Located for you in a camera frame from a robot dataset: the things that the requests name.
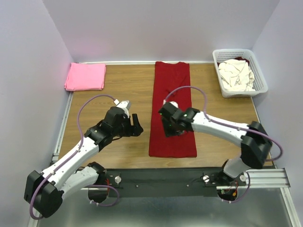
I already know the red t shirt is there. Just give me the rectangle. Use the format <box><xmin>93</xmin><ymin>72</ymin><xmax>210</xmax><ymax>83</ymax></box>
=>
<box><xmin>148</xmin><ymin>61</ymin><xmax>198</xmax><ymax>158</ymax></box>

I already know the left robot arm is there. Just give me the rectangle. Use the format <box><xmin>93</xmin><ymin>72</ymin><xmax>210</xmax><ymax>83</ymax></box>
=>
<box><xmin>24</xmin><ymin>100</ymin><xmax>143</xmax><ymax>220</ymax></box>

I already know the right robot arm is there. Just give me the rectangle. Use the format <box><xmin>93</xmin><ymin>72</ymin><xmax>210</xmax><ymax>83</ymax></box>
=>
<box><xmin>159</xmin><ymin>102</ymin><xmax>272</xmax><ymax>185</ymax></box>

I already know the folded pink t shirt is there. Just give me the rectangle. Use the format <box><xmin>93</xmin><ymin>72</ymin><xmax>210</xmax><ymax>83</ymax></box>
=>
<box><xmin>64</xmin><ymin>63</ymin><xmax>106</xmax><ymax>92</ymax></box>

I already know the cream white t shirt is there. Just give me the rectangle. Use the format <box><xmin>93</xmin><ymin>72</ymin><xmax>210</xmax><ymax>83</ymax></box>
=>
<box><xmin>218</xmin><ymin>59</ymin><xmax>255</xmax><ymax>92</ymax></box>

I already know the dark red shirt in basket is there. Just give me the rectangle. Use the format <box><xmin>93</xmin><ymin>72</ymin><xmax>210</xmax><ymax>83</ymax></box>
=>
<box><xmin>234</xmin><ymin>57</ymin><xmax>250</xmax><ymax>65</ymax></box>

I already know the white plastic basket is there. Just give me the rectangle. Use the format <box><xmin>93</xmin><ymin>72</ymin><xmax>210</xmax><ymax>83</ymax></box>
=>
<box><xmin>213</xmin><ymin>49</ymin><xmax>268</xmax><ymax>98</ymax></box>

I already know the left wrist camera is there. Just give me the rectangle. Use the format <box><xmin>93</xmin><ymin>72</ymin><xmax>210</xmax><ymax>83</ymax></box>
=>
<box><xmin>113</xmin><ymin>99</ymin><xmax>131</xmax><ymax>118</ymax></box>

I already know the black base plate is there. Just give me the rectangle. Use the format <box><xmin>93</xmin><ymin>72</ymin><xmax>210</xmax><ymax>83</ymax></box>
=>
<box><xmin>95</xmin><ymin>167</ymin><xmax>246</xmax><ymax>198</ymax></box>

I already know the aluminium frame rail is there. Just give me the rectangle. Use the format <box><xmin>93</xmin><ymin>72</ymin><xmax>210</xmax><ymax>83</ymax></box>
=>
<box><xmin>27</xmin><ymin>92</ymin><xmax>294</xmax><ymax>227</ymax></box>

